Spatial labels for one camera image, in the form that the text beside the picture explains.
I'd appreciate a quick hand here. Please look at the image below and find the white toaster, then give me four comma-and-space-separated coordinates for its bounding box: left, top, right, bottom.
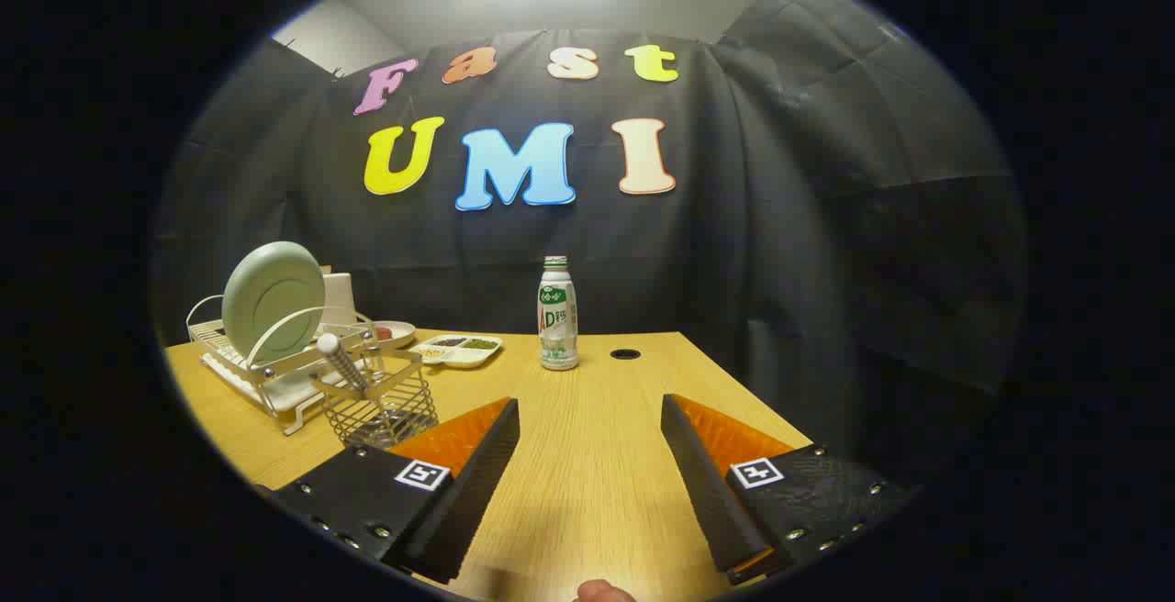
319, 273, 360, 326

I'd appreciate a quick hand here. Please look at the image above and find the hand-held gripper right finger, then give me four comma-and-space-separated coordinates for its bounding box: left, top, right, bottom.
661, 394, 914, 585

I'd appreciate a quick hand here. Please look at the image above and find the pale green plate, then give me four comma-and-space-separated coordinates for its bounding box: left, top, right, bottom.
221, 241, 327, 366

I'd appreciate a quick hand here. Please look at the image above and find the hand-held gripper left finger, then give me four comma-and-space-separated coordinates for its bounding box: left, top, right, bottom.
266, 397, 520, 585

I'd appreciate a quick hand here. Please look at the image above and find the white wire dish rack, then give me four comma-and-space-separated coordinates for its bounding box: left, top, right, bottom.
186, 295, 423, 438

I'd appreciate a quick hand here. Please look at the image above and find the black backdrop cloth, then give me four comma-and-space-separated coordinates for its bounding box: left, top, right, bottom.
151, 0, 1029, 493

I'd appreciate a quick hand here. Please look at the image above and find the metal wire basket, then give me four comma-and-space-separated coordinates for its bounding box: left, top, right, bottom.
310, 350, 440, 450

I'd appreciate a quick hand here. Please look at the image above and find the white drain tray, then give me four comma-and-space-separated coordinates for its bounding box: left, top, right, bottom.
200, 352, 324, 416

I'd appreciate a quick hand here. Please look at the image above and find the white divided dish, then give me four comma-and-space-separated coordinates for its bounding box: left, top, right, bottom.
408, 334, 503, 370

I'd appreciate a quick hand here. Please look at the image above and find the white drink bottle green label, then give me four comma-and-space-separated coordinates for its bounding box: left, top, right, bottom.
537, 256, 580, 372

